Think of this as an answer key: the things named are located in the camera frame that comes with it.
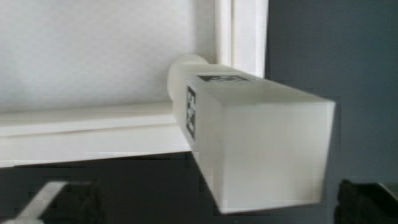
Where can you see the white desk tabletop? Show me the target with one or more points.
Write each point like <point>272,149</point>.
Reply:
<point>85,53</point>

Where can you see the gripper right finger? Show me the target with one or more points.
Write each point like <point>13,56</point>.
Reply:
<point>366,203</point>

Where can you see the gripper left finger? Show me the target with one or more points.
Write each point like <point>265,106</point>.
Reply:
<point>64,204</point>

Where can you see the white U-shaped fence frame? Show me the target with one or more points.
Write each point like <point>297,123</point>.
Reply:
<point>142,140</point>

